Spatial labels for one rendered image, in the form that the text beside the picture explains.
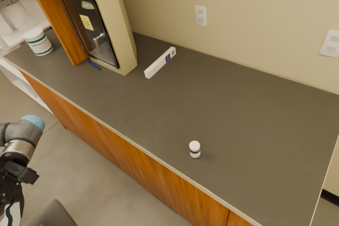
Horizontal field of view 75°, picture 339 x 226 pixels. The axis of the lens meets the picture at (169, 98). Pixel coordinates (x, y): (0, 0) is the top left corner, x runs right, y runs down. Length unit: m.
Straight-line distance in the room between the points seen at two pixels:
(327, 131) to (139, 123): 0.78
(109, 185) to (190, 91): 1.19
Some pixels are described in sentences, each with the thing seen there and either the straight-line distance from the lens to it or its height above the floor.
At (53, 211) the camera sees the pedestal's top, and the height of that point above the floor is 0.94.
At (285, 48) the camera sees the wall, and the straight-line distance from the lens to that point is 1.21.
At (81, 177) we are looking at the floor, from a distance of 2.18.
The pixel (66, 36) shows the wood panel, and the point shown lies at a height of 1.13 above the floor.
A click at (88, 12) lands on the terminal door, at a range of 1.21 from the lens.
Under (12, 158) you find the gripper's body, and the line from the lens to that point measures 0.76.
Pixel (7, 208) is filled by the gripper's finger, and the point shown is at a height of 1.22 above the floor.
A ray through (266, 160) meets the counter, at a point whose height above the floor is 0.94.
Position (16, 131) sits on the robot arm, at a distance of 0.81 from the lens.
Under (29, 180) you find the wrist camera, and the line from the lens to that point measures 0.67.
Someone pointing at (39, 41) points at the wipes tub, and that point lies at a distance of 1.79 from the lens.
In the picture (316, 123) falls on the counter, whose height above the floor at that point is 0.94.
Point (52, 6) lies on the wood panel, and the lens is 1.43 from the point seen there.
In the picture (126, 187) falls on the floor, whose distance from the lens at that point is 1.97.
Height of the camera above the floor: 1.74
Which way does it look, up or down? 46 degrees down
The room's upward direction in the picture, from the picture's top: 11 degrees counter-clockwise
